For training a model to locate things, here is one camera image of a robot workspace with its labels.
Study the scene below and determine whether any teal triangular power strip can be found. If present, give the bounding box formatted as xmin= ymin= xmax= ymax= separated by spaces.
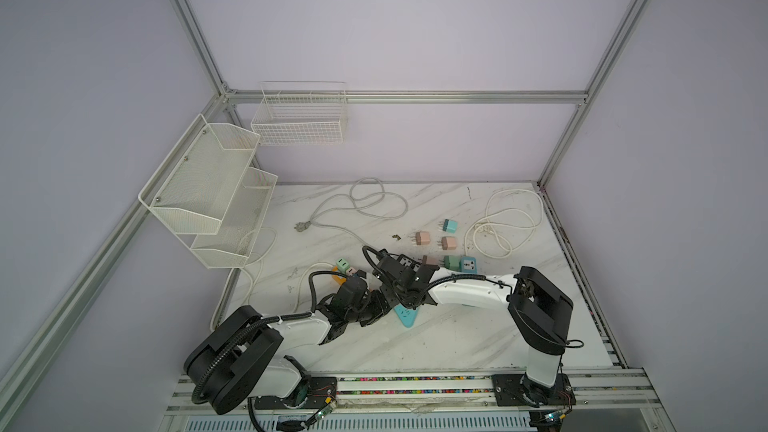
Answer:
xmin=393 ymin=305 xmax=418 ymax=328

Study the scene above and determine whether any green plug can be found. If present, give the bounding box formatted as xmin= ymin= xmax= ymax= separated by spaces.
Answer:
xmin=442 ymin=255 xmax=461 ymax=271
xmin=336 ymin=258 xmax=351 ymax=274

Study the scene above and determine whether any pink plug black strip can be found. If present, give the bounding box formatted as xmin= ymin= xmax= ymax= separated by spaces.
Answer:
xmin=440 ymin=236 xmax=458 ymax=251
xmin=414 ymin=231 xmax=432 ymax=246

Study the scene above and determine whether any blue power strip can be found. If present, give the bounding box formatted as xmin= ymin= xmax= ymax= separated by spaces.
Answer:
xmin=460 ymin=256 xmax=477 ymax=274

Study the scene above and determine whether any teal plug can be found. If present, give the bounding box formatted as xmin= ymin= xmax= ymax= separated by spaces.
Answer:
xmin=441 ymin=219 xmax=458 ymax=234

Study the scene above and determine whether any black power strip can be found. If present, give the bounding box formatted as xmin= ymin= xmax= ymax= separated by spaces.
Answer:
xmin=397 ymin=255 xmax=421 ymax=271

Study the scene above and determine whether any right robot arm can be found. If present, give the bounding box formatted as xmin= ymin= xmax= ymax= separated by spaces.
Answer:
xmin=362 ymin=245 xmax=585 ymax=408

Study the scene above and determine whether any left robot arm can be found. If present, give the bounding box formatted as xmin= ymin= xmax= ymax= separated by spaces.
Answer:
xmin=184 ymin=271 xmax=394 ymax=415

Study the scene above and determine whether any green plug on orange strip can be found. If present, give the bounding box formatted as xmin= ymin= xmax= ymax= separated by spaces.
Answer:
xmin=336 ymin=258 xmax=351 ymax=274

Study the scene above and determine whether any lower white mesh shelf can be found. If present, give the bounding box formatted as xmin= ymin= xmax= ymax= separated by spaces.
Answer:
xmin=191 ymin=167 xmax=278 ymax=269

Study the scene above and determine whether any white mesh shelf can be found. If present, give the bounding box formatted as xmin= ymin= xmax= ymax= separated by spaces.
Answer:
xmin=191 ymin=167 xmax=278 ymax=269
xmin=138 ymin=115 xmax=260 ymax=235

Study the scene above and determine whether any upper white mesh shelf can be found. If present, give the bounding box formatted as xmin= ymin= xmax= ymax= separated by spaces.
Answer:
xmin=138 ymin=115 xmax=260 ymax=235

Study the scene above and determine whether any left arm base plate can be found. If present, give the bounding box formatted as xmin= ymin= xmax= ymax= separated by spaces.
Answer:
xmin=253 ymin=376 xmax=338 ymax=411

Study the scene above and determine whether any white cable of blue strip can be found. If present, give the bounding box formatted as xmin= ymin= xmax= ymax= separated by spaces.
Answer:
xmin=464 ymin=188 xmax=546 ymax=260

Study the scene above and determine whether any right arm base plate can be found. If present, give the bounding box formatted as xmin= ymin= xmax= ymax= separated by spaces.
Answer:
xmin=491 ymin=373 xmax=576 ymax=408

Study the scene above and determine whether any white wire basket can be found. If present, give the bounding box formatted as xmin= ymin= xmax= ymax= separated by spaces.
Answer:
xmin=251 ymin=81 xmax=348 ymax=146

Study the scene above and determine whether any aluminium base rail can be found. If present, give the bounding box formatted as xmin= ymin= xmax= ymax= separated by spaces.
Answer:
xmin=164 ymin=368 xmax=667 ymax=418

